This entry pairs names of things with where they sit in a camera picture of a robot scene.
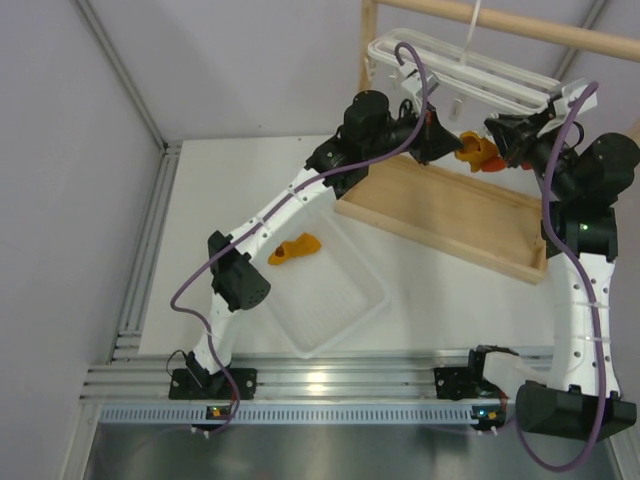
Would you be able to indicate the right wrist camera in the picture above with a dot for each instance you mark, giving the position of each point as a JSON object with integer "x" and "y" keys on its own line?
{"x": 564, "y": 95}

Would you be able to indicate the white clip hanger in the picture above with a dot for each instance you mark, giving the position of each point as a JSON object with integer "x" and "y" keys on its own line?
{"x": 504, "y": 87}

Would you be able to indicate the wooden hanging rack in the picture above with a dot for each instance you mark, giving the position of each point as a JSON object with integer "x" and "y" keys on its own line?
{"x": 440, "y": 208}

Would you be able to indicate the slotted grey cable duct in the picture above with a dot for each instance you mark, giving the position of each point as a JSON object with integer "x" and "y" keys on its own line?
{"x": 297, "y": 414}

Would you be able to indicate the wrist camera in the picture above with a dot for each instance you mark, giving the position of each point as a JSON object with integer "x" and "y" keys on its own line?
{"x": 564, "y": 95}
{"x": 414, "y": 85}

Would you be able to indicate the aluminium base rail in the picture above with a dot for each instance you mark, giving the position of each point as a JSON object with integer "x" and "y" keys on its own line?
{"x": 281, "y": 379}

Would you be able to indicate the orange sock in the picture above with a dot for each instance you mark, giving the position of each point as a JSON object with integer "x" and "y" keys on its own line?
{"x": 497, "y": 164}

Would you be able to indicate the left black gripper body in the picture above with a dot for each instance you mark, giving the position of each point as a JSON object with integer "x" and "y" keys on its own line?
{"x": 420, "y": 147}

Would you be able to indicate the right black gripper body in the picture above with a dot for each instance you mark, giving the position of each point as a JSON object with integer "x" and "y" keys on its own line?
{"x": 527, "y": 145}

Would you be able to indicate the white plastic tray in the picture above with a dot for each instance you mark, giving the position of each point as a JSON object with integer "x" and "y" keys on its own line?
{"x": 319, "y": 300}

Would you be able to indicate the aluminium corner frame post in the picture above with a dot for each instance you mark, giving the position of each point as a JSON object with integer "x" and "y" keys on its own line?
{"x": 119, "y": 69}

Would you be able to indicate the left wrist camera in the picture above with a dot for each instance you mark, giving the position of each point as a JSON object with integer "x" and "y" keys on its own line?
{"x": 414, "y": 85}

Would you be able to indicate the yellow sock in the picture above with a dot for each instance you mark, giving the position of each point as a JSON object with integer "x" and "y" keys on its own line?
{"x": 306, "y": 244}
{"x": 475, "y": 150}

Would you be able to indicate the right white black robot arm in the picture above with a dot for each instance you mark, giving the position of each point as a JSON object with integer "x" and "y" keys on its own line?
{"x": 579, "y": 398}

